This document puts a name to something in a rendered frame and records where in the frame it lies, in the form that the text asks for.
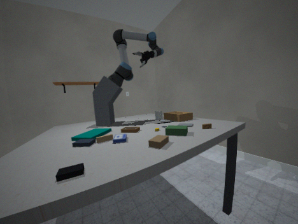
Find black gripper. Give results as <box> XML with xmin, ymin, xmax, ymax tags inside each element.
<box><xmin>132</xmin><ymin>51</ymin><xmax>155</xmax><ymax>68</ymax></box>

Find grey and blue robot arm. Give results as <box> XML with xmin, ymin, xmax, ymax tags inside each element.
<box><xmin>108</xmin><ymin>29</ymin><xmax>164</xmax><ymax>87</ymax></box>

